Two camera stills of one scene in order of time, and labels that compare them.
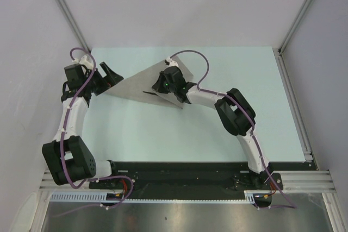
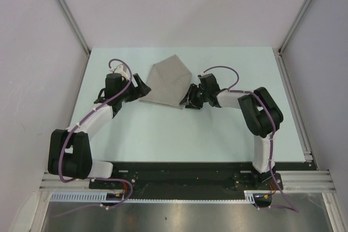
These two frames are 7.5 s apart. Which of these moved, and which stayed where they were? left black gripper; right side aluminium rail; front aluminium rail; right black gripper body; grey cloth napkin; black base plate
Moved: right black gripper body; left black gripper
Stayed: front aluminium rail; grey cloth napkin; black base plate; right side aluminium rail
